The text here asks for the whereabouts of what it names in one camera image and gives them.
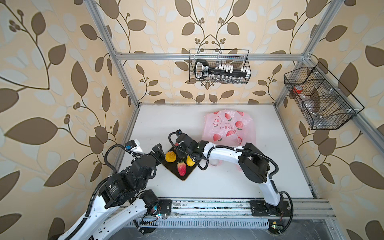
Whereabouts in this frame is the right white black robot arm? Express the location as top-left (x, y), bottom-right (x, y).
top-left (168, 130), bottom-right (294, 217)

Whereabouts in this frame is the red capped item in basket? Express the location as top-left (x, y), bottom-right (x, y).
top-left (293, 86), bottom-right (304, 95)

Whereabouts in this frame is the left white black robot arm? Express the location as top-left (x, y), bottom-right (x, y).
top-left (55, 140), bottom-right (165, 240)

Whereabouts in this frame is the back black wire basket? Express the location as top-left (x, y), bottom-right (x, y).
top-left (189, 48), bottom-right (252, 85)

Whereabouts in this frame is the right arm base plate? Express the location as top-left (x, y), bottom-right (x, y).
top-left (249, 200), bottom-right (293, 218)

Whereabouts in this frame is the yellow fake pear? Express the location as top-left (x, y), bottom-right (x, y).
top-left (165, 151), bottom-right (177, 163)

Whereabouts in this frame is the black wire basket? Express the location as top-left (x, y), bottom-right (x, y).
top-left (189, 48), bottom-right (252, 85)
top-left (284, 62), bottom-right (365, 130)

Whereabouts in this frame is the right black wire basket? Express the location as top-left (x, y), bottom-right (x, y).
top-left (284, 62), bottom-right (365, 130)

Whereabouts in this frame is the black tool set in basket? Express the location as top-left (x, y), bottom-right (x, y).
top-left (192, 59), bottom-right (251, 82)

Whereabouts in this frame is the dark square plate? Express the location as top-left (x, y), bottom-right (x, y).
top-left (161, 147), bottom-right (197, 181)

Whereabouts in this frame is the small yellow fake lemon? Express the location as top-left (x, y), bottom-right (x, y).
top-left (186, 156), bottom-right (196, 167)

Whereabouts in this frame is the pink plastic bag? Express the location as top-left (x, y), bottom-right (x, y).
top-left (201, 109), bottom-right (257, 166)

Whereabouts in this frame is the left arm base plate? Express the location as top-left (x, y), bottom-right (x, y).
top-left (144, 199), bottom-right (173, 217)

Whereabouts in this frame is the red fake strawberry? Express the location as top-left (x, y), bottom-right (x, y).
top-left (177, 162), bottom-right (187, 177)

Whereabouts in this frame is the aluminium front rail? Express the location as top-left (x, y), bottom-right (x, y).
top-left (86, 197), bottom-right (337, 220)

